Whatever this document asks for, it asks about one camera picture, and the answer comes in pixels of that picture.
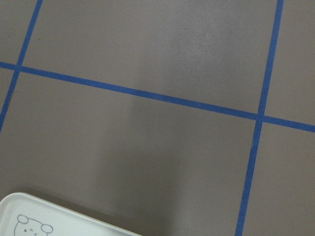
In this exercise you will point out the cream tray with bear drawing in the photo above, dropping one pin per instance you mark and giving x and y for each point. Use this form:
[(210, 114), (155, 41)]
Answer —
[(23, 214)]

